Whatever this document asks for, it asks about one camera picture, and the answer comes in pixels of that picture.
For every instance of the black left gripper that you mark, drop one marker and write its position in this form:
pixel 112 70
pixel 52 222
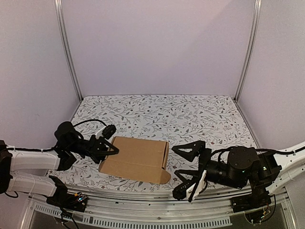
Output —
pixel 96 148

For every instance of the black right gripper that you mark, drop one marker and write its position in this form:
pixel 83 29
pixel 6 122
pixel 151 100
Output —
pixel 202 167

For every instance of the brown cardboard paper box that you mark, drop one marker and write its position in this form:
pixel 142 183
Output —
pixel 138 159

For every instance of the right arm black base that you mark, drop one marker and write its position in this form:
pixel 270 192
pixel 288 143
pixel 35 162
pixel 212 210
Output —
pixel 259 197

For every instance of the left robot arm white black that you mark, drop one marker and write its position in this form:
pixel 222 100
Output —
pixel 15 161

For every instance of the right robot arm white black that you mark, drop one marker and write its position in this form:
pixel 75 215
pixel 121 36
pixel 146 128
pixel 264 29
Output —
pixel 234 167

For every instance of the floral patterned table mat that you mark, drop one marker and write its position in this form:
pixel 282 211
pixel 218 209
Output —
pixel 177 119

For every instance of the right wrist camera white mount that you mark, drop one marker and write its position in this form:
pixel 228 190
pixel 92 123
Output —
pixel 192 192

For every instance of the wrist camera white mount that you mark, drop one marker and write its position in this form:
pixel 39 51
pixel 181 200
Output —
pixel 106 132
pixel 192 192

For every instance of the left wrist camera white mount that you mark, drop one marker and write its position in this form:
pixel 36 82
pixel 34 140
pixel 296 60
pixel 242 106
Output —
pixel 106 132

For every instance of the aluminium front rail frame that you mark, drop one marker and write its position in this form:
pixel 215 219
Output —
pixel 110 209

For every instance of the left aluminium frame post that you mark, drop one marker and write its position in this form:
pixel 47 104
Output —
pixel 66 48

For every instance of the aluminium frame post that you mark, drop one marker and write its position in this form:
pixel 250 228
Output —
pixel 249 50
pixel 66 48

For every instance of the right aluminium frame post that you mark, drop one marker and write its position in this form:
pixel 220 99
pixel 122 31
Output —
pixel 249 50

